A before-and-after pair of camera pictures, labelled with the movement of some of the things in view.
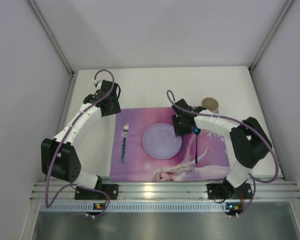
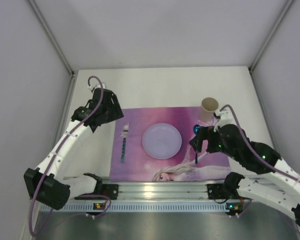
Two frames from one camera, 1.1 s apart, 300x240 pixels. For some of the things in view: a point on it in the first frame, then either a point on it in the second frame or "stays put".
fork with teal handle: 126,126 stays put
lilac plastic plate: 160,141 stays put
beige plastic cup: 210,103 stays put
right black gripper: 181,127 -> 204,138
